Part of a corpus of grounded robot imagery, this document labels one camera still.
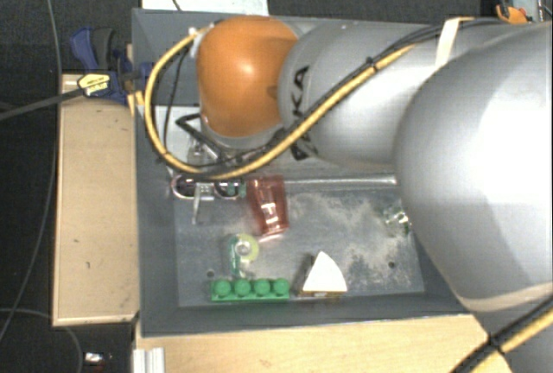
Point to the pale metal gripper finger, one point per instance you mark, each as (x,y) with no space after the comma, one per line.
(198,207)

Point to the green studded building block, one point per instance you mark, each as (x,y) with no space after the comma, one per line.
(250,292)

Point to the pale wood board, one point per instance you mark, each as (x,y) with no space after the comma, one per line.
(97,198)

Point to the white and brown wedge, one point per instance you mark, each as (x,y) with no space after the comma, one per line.
(324,274)

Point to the grey metal bin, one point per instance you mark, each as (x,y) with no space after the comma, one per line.
(345,216)

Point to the clear and green plastic piece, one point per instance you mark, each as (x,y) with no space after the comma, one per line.
(397,220)

